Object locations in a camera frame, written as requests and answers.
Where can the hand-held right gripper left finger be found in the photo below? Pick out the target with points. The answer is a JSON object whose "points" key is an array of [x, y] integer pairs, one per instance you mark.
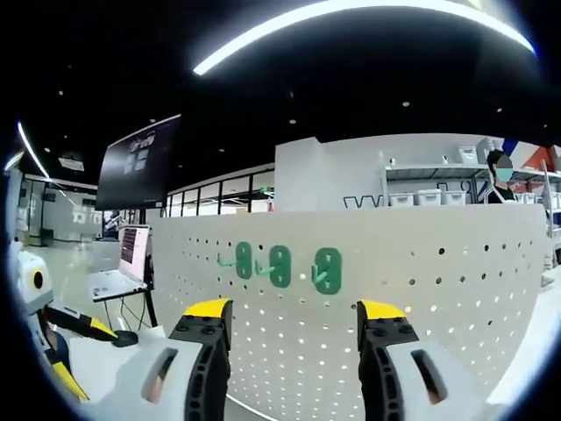
{"points": [[206, 377]]}

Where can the long ceiling light strip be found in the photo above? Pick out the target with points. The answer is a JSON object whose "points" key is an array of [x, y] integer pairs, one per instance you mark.
{"points": [[203, 68]]}

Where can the white perforated mounting plate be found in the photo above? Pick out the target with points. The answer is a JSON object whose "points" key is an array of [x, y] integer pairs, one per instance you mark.
{"points": [[438, 307]]}

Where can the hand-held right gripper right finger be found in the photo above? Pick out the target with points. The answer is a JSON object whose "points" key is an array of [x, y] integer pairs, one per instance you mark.
{"points": [[381, 377]]}

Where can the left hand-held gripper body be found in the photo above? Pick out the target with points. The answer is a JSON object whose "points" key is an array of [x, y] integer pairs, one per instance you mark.
{"points": [[33, 298]]}

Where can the large dark wall screen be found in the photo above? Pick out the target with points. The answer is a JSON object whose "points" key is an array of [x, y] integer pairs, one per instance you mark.
{"points": [[140, 166]]}

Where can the green hook assembly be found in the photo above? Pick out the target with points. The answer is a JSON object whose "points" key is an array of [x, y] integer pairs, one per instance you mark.
{"points": [[244, 262], [287, 267], [337, 272]]}

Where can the open silver laptop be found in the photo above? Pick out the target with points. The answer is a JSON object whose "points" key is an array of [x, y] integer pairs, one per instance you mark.
{"points": [[133, 252]]}

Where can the metal storage shelf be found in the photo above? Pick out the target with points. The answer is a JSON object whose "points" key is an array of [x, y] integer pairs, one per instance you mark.
{"points": [[438, 167]]}

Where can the short ceiling light strip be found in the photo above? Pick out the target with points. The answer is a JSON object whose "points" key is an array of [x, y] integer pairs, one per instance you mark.
{"points": [[31, 149]]}

